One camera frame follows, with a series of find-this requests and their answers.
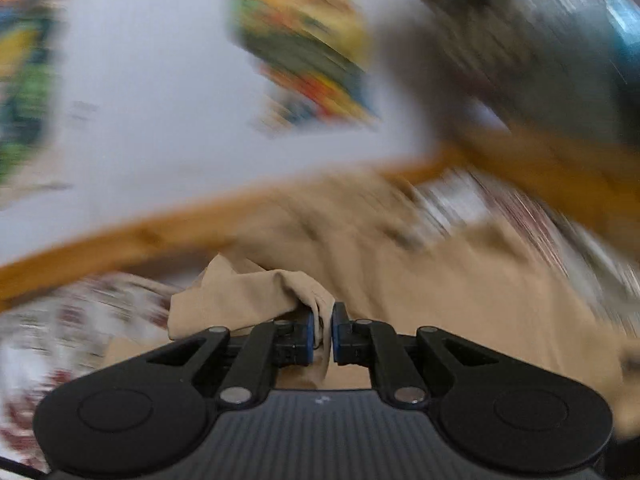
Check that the colourful wall poster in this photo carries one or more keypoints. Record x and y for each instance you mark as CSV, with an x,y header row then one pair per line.
x,y
25,95
305,45

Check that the wooden bed frame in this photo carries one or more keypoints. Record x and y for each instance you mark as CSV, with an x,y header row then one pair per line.
x,y
125,242

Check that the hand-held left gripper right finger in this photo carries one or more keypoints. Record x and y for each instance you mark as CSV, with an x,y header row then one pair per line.
x,y
337,335

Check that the tan jacket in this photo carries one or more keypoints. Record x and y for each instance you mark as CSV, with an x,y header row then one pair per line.
x,y
440,300

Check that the dark blurred object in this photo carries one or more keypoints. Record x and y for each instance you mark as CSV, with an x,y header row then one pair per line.
x,y
505,40

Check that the white floral blanket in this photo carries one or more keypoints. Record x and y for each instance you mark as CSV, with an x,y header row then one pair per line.
x,y
55,320

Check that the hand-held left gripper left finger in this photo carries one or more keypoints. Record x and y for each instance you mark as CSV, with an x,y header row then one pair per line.
x,y
309,334

